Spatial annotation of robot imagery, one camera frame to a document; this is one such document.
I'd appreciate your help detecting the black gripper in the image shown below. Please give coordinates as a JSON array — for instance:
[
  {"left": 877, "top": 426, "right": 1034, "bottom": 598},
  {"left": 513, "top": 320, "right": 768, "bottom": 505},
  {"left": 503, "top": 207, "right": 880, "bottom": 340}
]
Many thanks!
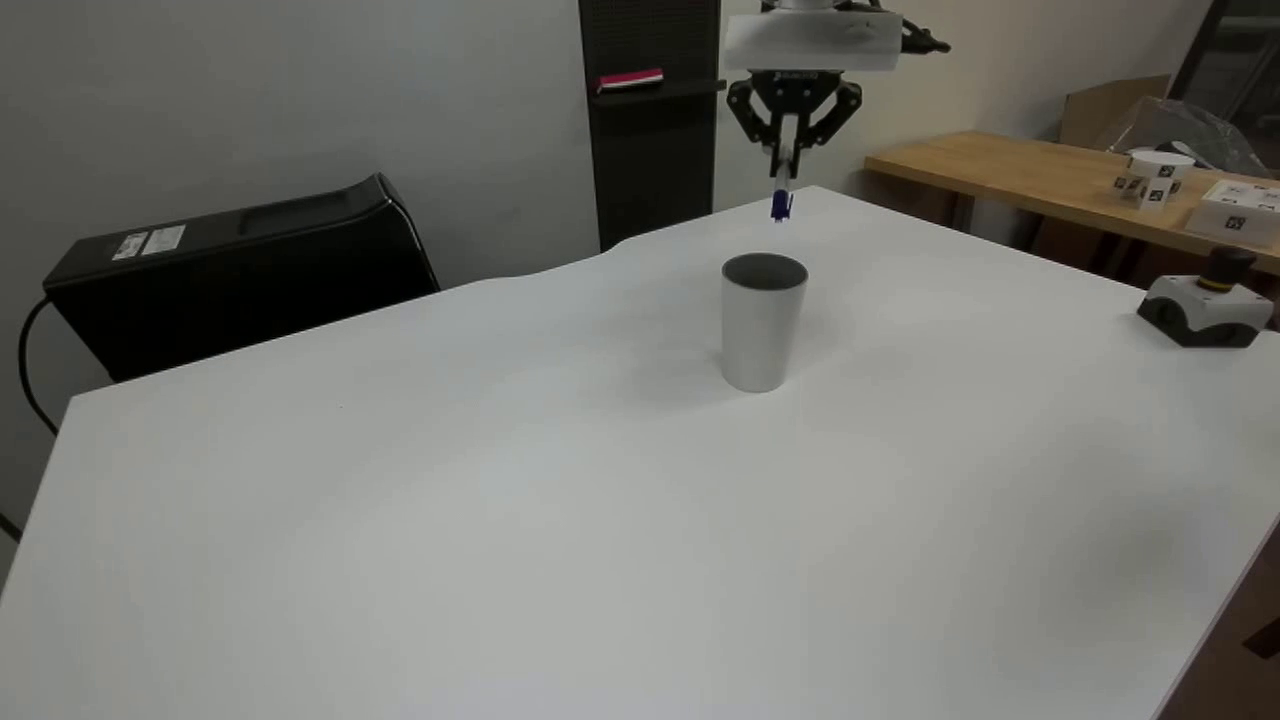
[{"left": 728, "top": 72, "right": 865, "bottom": 174}]

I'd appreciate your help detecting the white marker blue cap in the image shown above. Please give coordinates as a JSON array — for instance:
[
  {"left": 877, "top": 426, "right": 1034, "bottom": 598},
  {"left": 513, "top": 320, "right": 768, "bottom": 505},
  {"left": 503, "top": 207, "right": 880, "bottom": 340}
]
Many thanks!
[{"left": 768, "top": 188, "right": 792, "bottom": 224}]

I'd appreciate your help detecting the white ceramic mug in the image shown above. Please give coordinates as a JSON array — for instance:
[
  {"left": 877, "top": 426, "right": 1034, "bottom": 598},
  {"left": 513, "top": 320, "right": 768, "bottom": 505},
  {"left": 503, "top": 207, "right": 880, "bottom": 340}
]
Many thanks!
[{"left": 718, "top": 252, "right": 808, "bottom": 393}]

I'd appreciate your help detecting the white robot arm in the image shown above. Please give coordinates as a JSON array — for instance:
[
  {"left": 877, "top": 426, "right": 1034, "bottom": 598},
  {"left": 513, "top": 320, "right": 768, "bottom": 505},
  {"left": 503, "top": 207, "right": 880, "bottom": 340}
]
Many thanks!
[{"left": 725, "top": 0, "right": 949, "bottom": 180}]

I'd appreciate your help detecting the black shelving unit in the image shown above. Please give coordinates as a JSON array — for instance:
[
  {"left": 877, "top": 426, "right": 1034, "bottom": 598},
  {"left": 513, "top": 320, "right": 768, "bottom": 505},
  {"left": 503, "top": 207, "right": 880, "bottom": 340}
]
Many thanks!
[{"left": 574, "top": 0, "right": 718, "bottom": 249}]

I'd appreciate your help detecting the pink book on shelf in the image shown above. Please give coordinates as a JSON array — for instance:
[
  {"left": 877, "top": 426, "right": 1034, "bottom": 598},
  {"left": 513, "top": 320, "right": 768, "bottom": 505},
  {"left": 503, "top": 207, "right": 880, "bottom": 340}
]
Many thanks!
[{"left": 594, "top": 67, "right": 667, "bottom": 96}]

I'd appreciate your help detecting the wooden side table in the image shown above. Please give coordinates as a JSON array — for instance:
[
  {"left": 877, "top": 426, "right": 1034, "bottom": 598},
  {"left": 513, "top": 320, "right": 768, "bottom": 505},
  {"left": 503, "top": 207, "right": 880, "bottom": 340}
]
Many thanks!
[{"left": 865, "top": 130, "right": 1215, "bottom": 278}]

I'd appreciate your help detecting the cardboard box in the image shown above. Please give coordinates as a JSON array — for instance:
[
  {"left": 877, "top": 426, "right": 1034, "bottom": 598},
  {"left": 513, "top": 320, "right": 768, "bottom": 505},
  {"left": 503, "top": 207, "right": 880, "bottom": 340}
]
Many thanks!
[{"left": 1059, "top": 76, "right": 1168, "bottom": 147}]

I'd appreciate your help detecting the black white device on table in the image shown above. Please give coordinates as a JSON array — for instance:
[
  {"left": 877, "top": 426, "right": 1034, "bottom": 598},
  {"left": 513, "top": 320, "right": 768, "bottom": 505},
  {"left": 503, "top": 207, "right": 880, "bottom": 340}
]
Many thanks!
[{"left": 1137, "top": 276, "right": 1275, "bottom": 346}]

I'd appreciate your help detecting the white box on side table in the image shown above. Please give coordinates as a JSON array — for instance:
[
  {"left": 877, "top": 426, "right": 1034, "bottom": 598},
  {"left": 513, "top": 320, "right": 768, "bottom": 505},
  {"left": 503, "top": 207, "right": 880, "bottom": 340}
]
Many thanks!
[{"left": 1186, "top": 180, "right": 1280, "bottom": 249}]

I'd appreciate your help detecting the black box by wall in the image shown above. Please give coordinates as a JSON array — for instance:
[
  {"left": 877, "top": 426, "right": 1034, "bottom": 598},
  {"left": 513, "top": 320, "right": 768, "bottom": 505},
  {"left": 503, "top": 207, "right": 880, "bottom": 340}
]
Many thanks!
[{"left": 42, "top": 174, "right": 441, "bottom": 379}]

